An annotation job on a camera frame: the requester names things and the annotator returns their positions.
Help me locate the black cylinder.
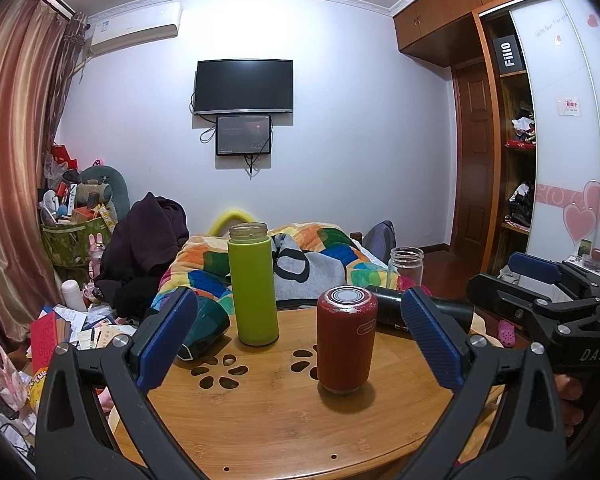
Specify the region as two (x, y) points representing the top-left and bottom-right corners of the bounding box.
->
(365, 285), (474, 334)

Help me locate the dark clothing pile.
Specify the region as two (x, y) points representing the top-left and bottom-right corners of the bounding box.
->
(97, 192), (189, 318)

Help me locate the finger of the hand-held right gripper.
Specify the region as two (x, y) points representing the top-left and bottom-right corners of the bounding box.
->
(466, 272), (600, 357)
(508, 252), (600, 303)

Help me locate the white air conditioner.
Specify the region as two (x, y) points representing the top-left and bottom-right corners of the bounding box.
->
(89, 2), (183, 56)

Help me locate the black bag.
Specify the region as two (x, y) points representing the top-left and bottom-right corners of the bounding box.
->
(504, 182), (533, 232)

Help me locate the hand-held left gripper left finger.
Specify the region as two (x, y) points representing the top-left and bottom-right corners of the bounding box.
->
(35, 287), (199, 480)

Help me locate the red box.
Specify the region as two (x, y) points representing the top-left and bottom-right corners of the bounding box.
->
(30, 310), (70, 377)

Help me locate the grey green plush toy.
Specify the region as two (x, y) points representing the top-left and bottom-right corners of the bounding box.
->
(77, 165), (131, 217)

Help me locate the pink bunny toy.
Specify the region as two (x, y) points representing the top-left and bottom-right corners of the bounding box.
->
(87, 232), (107, 277)

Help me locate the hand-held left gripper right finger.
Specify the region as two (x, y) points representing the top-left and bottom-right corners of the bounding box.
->
(401, 287), (567, 480)

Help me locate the grey black patterned cloth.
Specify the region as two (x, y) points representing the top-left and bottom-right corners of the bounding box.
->
(272, 234), (351, 305)

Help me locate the pile of papers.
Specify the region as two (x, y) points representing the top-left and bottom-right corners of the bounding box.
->
(39, 304), (137, 353)

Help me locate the brown wooden door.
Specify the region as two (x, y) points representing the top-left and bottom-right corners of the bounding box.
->
(452, 62), (496, 257)

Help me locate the colourful patchwork blanket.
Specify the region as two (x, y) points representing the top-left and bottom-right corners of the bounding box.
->
(152, 221), (389, 313)

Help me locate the wooden wardrobe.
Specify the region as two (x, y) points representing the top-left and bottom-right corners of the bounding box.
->
(394, 0), (600, 281)

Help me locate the clear glass jar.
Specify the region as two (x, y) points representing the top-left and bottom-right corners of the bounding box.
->
(387, 246), (425, 293)

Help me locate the pink patterned cloth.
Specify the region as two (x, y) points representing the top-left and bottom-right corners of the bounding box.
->
(0, 335), (29, 412)

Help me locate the person's right hand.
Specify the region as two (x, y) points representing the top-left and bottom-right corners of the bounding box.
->
(554, 374), (586, 438)

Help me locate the green storage basket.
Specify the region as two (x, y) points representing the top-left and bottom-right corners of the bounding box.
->
(41, 215), (114, 267)

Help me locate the wall television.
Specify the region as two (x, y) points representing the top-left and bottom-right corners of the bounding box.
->
(193, 59), (295, 116)

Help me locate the dark teal cup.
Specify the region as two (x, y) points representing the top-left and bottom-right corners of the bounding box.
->
(177, 296), (231, 361)

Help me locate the small wall monitor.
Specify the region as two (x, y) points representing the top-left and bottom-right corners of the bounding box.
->
(216, 114), (273, 156)

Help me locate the black box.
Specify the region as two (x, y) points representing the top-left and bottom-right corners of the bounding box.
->
(492, 35), (518, 75)

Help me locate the white bottle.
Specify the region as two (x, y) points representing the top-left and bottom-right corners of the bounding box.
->
(61, 280), (88, 313)

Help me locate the striped pink curtain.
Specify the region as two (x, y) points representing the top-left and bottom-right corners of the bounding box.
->
(0, 0), (88, 366)

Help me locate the yellow foam tube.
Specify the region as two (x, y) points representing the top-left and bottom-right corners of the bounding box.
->
(209, 211), (257, 237)

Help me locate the grey backpack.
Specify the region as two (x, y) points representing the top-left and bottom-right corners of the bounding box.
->
(362, 220), (397, 264)

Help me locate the red bag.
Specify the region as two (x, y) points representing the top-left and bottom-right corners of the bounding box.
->
(50, 143), (79, 171)

